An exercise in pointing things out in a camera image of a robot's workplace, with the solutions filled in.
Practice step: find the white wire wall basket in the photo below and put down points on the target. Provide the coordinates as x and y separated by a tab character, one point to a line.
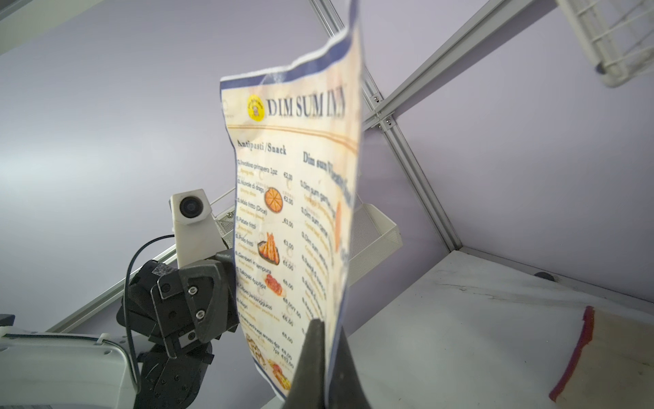
616	36

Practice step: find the dim sum menu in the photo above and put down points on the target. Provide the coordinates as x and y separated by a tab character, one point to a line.
296	132

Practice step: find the beige oven mitt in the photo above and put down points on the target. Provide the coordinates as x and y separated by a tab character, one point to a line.
611	365

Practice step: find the white two-tier mesh shelf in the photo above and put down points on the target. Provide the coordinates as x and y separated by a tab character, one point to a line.
375	237

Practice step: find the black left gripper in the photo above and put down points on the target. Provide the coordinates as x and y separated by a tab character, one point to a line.
182	309

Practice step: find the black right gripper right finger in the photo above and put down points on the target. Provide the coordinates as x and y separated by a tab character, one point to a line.
345	390

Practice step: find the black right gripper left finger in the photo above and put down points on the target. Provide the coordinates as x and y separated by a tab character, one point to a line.
308	385

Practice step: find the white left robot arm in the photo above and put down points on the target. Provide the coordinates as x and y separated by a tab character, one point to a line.
40	369

